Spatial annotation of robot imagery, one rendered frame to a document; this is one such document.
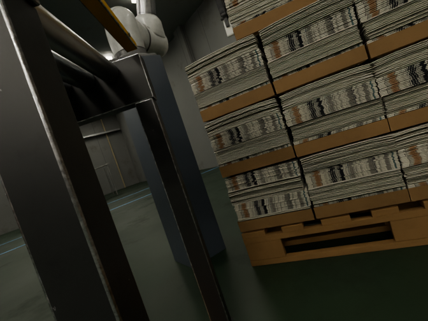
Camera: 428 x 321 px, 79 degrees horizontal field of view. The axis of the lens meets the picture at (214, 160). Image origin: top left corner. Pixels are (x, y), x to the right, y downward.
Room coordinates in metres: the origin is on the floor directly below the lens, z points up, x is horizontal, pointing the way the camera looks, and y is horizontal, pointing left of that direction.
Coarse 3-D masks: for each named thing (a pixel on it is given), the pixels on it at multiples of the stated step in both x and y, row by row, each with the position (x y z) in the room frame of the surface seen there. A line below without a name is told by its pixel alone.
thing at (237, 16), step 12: (228, 0) 0.95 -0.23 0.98; (240, 0) 0.94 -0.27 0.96; (252, 0) 0.93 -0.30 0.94; (264, 0) 0.92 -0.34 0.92; (276, 0) 0.91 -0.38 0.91; (288, 0) 0.90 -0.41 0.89; (228, 12) 0.96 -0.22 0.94; (240, 12) 0.95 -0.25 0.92; (252, 12) 0.93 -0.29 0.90; (264, 12) 0.92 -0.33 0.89; (240, 24) 0.95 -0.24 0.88
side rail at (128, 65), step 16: (128, 64) 0.70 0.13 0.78; (144, 64) 0.72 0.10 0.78; (96, 80) 0.70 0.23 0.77; (128, 80) 0.70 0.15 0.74; (144, 80) 0.70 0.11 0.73; (80, 96) 0.70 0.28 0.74; (96, 96) 0.70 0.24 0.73; (112, 96) 0.70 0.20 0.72; (128, 96) 0.70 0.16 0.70; (144, 96) 0.70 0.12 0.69; (80, 112) 0.70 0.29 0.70; (96, 112) 0.70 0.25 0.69; (112, 112) 0.72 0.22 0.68
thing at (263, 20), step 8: (296, 0) 0.89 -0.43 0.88; (304, 0) 0.88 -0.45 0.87; (312, 0) 0.87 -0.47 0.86; (280, 8) 0.90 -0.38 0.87; (288, 8) 0.90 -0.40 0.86; (296, 8) 0.89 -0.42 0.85; (264, 16) 0.92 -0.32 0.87; (272, 16) 0.91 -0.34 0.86; (280, 16) 0.90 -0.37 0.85; (248, 24) 0.93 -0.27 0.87; (256, 24) 0.93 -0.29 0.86; (264, 24) 0.92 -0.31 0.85; (240, 32) 0.94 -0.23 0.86; (248, 32) 0.94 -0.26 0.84
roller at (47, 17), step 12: (48, 12) 0.41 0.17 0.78; (48, 24) 0.41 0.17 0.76; (60, 24) 0.44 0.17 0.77; (48, 36) 0.42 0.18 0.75; (60, 36) 0.44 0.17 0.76; (72, 36) 0.47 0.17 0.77; (60, 48) 0.46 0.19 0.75; (72, 48) 0.48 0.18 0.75; (84, 48) 0.52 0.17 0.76; (72, 60) 0.52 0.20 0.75; (84, 60) 0.53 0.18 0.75; (96, 60) 0.57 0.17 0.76; (108, 60) 0.65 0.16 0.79; (96, 72) 0.60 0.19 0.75; (108, 72) 0.64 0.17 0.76
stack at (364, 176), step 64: (320, 0) 0.82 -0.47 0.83; (384, 0) 0.77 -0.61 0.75; (192, 64) 1.00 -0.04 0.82; (256, 64) 0.92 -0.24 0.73; (384, 64) 0.78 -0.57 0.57; (256, 128) 0.94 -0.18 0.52; (320, 128) 0.87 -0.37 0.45; (256, 192) 0.98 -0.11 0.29; (320, 192) 0.89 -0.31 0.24; (384, 192) 0.82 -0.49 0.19; (256, 256) 1.00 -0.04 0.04; (320, 256) 0.91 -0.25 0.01
